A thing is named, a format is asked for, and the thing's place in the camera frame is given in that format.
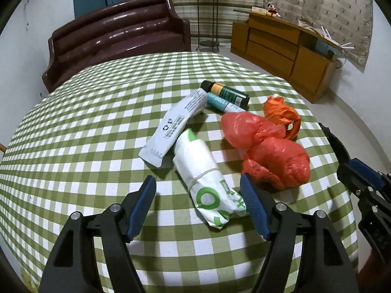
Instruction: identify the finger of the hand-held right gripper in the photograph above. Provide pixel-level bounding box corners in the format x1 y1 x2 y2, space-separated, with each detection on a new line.
337 158 391 196
318 122 352 164

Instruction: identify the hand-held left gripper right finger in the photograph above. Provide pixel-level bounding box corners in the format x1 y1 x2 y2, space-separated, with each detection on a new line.
240 173 359 293

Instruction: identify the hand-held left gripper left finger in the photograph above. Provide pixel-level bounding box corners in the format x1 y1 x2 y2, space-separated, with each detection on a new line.
38 175 157 293

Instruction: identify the red plastic bag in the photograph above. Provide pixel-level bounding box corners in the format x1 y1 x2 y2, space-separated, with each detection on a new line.
220 112 286 151
241 137 311 190

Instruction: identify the orange plastic bag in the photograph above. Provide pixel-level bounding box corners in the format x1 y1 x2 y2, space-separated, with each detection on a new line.
263 95 301 141

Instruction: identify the white and green plastic bag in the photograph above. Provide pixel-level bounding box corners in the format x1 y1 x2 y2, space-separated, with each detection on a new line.
173 128 248 229

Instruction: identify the white squeeze tube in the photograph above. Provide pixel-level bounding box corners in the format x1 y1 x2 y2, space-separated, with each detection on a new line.
139 88 208 168

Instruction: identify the teal and white tube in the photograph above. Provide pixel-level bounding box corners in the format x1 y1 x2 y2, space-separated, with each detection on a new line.
205 93 246 114

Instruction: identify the dark green spray bottle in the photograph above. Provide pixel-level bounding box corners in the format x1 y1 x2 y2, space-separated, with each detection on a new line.
200 80 250 110

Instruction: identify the person's right hand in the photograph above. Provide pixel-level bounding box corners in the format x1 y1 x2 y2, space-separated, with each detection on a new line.
357 244 391 293

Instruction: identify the green checkered tablecloth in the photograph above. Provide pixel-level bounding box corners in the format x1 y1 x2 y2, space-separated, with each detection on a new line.
0 51 358 293

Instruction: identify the light blue box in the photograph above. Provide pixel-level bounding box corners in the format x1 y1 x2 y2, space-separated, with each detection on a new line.
315 40 337 57

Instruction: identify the white router with antennas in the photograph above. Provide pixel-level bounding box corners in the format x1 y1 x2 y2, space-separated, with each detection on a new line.
319 28 355 51

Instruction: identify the wooden cabinet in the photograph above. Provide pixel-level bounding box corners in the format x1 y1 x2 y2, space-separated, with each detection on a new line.
230 6 343 104

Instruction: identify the crumpled clear plastic sheet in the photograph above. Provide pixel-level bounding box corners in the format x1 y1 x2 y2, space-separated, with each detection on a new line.
298 18 321 33

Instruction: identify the beige diamond-pattern curtain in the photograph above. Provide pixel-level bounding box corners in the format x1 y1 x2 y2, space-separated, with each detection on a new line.
263 0 374 74

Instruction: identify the mouse plush toy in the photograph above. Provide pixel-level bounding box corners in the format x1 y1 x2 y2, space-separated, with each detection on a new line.
265 3 282 18

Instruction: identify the black metal plant stand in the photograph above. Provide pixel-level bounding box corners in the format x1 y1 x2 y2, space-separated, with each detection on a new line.
195 0 221 52

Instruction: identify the dark brown leather sofa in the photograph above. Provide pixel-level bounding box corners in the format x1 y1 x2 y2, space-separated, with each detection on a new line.
42 0 191 94

